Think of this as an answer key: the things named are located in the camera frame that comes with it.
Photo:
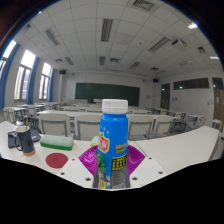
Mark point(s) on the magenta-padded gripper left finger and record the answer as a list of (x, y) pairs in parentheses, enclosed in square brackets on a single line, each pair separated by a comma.
[(75, 171)]

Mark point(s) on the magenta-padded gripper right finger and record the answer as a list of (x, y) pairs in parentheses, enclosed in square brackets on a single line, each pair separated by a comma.
[(146, 170)]

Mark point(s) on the blue drink bottle white cap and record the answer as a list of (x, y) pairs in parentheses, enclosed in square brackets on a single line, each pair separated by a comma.
[(113, 133)]

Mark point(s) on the flat round red coaster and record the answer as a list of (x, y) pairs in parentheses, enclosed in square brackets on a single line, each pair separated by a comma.
[(56, 160)]

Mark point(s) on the green sponge block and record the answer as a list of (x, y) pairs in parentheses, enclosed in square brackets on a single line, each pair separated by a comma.
[(56, 141)]

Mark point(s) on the group of white chairs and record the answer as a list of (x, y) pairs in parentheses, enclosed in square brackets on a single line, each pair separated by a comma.
[(55, 125)]

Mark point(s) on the dark mug with tan base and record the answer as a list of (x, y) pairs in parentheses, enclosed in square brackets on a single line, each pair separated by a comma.
[(26, 141)]

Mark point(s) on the thin stick in mug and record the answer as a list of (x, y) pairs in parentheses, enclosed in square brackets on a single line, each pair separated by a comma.
[(26, 122)]

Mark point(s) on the black notebook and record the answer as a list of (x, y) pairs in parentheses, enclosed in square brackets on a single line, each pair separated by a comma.
[(11, 140)]

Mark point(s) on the white lectern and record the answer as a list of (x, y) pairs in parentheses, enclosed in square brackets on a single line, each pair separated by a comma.
[(97, 100)]

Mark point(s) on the dark classroom door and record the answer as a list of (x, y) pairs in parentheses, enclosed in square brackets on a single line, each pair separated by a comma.
[(165, 96)]

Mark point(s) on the green chalkboard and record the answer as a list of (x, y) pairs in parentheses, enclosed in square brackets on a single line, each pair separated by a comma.
[(90, 93)]

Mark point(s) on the blue curtain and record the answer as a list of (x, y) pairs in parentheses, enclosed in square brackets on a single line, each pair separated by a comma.
[(32, 83), (51, 86), (5, 83)]

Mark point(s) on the tall classroom window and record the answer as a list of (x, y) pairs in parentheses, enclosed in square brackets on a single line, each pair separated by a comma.
[(8, 51), (44, 81), (23, 78)]

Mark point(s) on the group of ceiling lights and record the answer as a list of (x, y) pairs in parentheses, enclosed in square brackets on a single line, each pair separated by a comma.
[(106, 29)]

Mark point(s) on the black wall speaker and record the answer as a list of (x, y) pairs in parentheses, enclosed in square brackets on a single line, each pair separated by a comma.
[(62, 71), (155, 80)]

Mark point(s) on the dark interior wall window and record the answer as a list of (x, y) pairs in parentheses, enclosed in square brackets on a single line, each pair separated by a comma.
[(191, 83)]

